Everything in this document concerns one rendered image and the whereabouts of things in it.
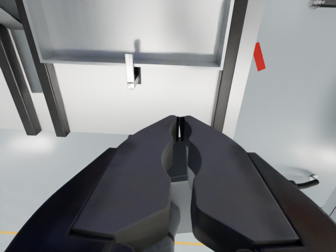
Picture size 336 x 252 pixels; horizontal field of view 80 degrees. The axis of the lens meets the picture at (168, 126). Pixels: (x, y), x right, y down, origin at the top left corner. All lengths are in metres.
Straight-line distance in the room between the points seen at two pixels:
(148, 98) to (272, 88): 1.12
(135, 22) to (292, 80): 1.21
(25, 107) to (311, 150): 1.70
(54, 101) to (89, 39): 0.12
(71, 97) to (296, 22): 1.19
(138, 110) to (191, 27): 0.16
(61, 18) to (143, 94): 0.16
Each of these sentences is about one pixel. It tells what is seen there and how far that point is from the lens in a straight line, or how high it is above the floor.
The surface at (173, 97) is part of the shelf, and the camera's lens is 0.35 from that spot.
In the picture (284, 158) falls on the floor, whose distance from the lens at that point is 1.75.
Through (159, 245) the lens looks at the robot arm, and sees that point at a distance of 0.59.
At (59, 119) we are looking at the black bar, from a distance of 0.40.
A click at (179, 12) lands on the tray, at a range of 0.32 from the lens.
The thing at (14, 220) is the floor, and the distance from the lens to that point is 2.74.
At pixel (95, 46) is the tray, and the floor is 0.88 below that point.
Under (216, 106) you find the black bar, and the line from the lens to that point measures 0.34.
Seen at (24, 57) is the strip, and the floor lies 0.88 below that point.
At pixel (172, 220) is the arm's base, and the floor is 0.84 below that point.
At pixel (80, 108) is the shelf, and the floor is 0.88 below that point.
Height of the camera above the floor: 1.20
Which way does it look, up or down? 59 degrees down
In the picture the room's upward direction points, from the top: 175 degrees counter-clockwise
